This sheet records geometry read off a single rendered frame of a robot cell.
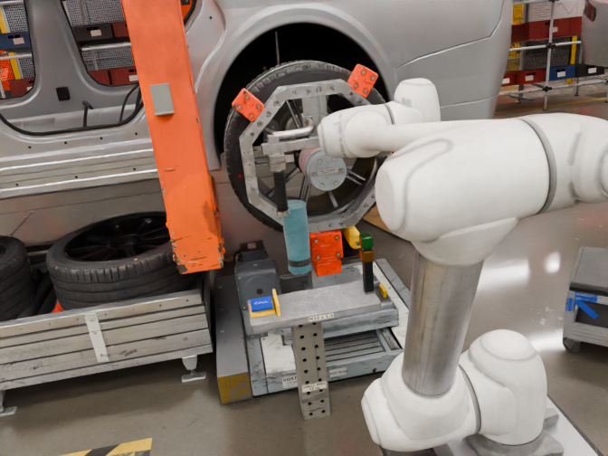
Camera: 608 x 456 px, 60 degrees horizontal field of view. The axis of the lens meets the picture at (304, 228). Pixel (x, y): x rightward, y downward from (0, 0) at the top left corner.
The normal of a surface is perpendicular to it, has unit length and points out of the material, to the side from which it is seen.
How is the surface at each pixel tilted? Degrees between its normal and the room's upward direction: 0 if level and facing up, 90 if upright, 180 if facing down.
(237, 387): 90
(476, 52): 90
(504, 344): 4
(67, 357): 90
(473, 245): 116
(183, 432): 0
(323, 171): 90
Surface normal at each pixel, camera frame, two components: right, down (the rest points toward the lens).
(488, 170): 0.07, -0.08
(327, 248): 0.17, 0.36
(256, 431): -0.10, -0.92
